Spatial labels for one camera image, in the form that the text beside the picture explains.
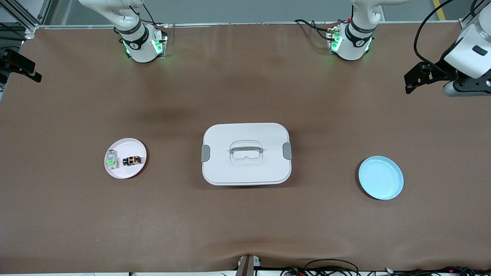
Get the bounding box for metal table edge bracket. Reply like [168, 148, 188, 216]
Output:
[236, 254, 262, 276]

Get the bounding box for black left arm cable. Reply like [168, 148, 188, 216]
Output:
[414, 0, 457, 66]

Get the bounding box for aluminium frame profile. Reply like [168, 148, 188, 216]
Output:
[458, 0, 491, 30]
[0, 0, 52, 35]

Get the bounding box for black cable bundle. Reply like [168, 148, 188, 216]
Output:
[384, 266, 491, 276]

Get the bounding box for light blue round plate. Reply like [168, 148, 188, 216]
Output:
[358, 156, 404, 200]

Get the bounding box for clear green switch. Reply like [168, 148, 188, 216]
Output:
[106, 150, 119, 171]

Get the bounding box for black looped cable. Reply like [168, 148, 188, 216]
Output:
[304, 259, 360, 276]

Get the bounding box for pink round plate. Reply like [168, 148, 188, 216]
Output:
[104, 138, 147, 179]

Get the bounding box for white lidded storage box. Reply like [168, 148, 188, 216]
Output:
[201, 123, 293, 186]

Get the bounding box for black base power cable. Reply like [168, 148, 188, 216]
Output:
[295, 18, 338, 42]

